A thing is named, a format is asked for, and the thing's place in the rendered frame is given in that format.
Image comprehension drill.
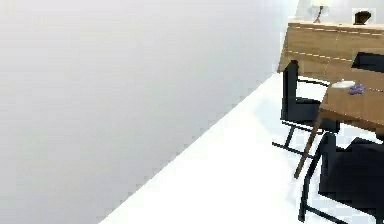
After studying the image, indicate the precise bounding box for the purple small object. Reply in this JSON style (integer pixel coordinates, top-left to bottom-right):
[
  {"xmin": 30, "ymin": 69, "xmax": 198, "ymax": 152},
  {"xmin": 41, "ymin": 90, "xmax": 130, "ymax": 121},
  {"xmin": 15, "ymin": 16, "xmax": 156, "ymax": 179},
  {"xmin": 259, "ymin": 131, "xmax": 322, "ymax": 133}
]
[{"xmin": 349, "ymin": 83, "xmax": 366, "ymax": 96}]

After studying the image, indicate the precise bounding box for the black chair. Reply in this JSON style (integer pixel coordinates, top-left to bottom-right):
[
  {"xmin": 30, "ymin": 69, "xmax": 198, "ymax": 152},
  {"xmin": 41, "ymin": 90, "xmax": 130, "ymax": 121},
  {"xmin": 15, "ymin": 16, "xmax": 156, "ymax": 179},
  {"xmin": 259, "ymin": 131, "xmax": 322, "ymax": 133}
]
[
  {"xmin": 271, "ymin": 59, "xmax": 341, "ymax": 160},
  {"xmin": 297, "ymin": 131, "xmax": 384, "ymax": 224},
  {"xmin": 351, "ymin": 51, "xmax": 384, "ymax": 74}
]

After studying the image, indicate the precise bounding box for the wooden chest of drawers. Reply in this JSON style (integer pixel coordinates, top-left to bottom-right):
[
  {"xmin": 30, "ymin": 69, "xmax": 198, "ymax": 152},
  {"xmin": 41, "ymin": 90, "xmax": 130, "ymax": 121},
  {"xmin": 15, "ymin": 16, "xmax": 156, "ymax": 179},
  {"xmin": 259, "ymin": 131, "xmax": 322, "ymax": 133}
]
[{"xmin": 277, "ymin": 20, "xmax": 384, "ymax": 88}]

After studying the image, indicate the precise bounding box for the wooden dining table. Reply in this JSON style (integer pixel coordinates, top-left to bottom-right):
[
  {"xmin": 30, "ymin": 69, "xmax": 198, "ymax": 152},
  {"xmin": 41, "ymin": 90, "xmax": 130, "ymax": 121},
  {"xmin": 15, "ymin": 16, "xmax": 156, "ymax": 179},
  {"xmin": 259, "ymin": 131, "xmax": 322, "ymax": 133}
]
[{"xmin": 293, "ymin": 79, "xmax": 384, "ymax": 180}]

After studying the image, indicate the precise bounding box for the white plate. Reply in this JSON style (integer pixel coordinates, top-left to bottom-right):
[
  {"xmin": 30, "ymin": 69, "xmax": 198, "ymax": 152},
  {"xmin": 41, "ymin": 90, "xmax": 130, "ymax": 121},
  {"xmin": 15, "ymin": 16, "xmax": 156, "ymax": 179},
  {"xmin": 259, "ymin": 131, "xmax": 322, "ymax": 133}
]
[{"xmin": 331, "ymin": 80, "xmax": 357, "ymax": 90}]

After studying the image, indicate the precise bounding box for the dark brown vessel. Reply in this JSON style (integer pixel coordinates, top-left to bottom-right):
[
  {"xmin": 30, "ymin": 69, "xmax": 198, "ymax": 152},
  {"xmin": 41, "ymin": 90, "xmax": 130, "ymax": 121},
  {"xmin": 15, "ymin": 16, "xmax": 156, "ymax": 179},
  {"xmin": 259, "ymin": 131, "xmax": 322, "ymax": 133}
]
[{"xmin": 353, "ymin": 10, "xmax": 372, "ymax": 26}]

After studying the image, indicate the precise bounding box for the table lamp with brown stem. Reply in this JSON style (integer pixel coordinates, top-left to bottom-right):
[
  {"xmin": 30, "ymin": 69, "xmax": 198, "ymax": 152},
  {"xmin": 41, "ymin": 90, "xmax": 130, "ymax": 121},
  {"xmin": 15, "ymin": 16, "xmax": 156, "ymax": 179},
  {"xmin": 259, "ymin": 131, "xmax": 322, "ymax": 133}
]
[{"xmin": 311, "ymin": 0, "xmax": 332, "ymax": 24}]

